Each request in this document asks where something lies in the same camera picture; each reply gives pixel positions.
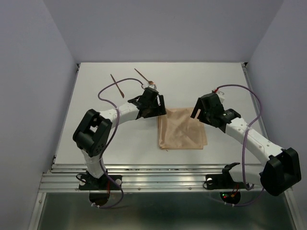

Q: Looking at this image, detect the copper fork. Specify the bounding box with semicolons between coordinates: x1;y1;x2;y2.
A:
134;68;156;89

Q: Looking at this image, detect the aluminium rail frame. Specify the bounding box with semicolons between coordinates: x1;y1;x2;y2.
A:
30;62;305;230

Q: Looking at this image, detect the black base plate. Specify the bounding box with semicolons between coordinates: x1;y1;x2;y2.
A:
76;173;121;191
203;173;245;190

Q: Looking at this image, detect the copper knife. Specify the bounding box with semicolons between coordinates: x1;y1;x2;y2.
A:
110;74;125;99

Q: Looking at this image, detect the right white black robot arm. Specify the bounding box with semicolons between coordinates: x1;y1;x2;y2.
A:
191;92;302;196

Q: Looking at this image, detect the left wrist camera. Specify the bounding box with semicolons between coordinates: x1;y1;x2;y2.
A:
141;83;159;93

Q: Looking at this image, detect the peach satin napkin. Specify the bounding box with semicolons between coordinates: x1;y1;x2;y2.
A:
157;107;208;150

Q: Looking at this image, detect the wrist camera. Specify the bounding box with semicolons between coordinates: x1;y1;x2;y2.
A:
212;89;225;103
141;83;159;93

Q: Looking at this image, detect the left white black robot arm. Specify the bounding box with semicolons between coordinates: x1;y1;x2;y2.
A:
72;87;166;190

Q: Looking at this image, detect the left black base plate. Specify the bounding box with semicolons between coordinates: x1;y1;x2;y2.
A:
76;173;121;191

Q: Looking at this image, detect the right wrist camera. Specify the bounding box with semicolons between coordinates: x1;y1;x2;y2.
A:
212;89;225;103

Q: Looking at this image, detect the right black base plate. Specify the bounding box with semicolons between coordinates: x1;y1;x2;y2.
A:
203;173;245;190

